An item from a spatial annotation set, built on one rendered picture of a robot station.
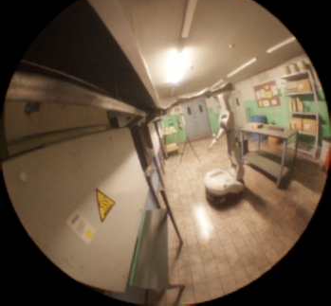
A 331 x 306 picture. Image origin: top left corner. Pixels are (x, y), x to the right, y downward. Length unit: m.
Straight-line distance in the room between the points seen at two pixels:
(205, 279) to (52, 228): 1.24
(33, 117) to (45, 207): 0.20
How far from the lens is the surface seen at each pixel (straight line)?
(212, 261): 1.34
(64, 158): 0.24
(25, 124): 0.31
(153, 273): 0.67
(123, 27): 0.23
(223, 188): 1.49
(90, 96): 0.17
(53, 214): 0.23
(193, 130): 5.45
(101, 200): 0.31
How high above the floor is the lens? 1.31
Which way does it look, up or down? 10 degrees down
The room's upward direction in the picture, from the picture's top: 14 degrees counter-clockwise
